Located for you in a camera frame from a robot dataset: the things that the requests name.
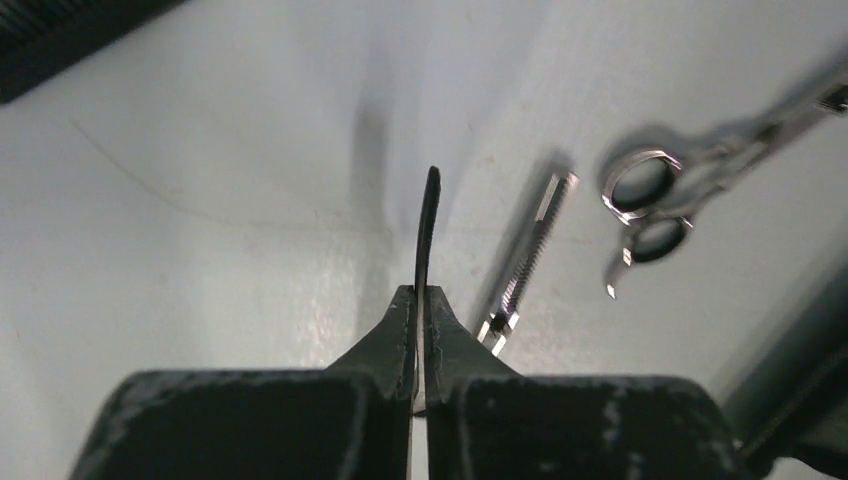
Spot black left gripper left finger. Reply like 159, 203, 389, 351
70, 286, 416, 479

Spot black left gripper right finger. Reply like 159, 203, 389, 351
423, 286, 746, 479

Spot black hair comb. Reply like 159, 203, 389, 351
412, 166, 441, 417

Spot silver hair scissors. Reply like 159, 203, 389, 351
599, 57, 847, 298

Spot black zippered tool case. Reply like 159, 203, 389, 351
1, 0, 181, 105

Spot silver thinning shears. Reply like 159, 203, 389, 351
473, 169, 579, 357

